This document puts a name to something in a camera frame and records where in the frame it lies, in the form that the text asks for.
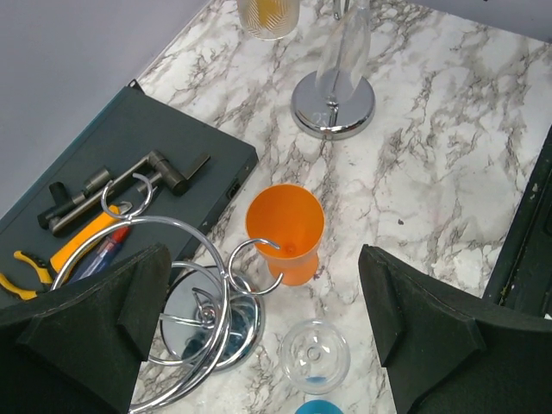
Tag orange handled pliers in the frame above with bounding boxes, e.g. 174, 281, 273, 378
1, 250, 54, 301

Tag dark metal T tool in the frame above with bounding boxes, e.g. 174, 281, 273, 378
37, 166, 112, 229

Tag dark grey tray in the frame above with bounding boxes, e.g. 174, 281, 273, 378
0, 79, 260, 310

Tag tall chrome glass rack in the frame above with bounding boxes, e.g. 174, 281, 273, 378
291, 1, 375, 141

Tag clear stemmed glass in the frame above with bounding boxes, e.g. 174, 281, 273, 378
279, 319, 351, 395

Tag clear wine glass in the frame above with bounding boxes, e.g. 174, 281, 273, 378
315, 1, 371, 106

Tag black mounting base rail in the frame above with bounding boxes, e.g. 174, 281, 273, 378
483, 135, 551, 317

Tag orange plastic goblet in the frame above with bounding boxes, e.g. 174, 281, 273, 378
245, 184, 325, 286

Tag red blue screwdriver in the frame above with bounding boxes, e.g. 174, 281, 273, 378
68, 227, 131, 284

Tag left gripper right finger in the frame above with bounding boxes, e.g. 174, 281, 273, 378
358, 245, 551, 413

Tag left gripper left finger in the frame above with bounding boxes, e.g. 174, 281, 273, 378
1, 243, 171, 413

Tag blue plastic goblet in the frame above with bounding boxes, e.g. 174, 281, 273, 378
295, 399, 343, 414

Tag clear tumbler glass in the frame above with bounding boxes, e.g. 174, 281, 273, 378
236, 0, 300, 41

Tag small chrome ring rack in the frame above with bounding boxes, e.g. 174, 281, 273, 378
51, 185, 284, 413

